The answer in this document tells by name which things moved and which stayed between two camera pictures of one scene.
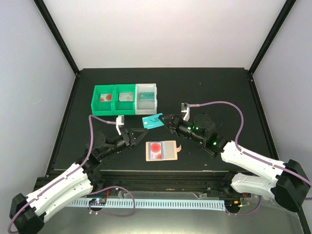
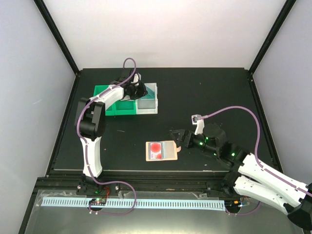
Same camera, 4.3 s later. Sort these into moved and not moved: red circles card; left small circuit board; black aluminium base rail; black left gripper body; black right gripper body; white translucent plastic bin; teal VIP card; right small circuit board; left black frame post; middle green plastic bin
Moved: black left gripper body; teal VIP card; black right gripper body
Not moved: black aluminium base rail; red circles card; right small circuit board; white translucent plastic bin; middle green plastic bin; left small circuit board; left black frame post
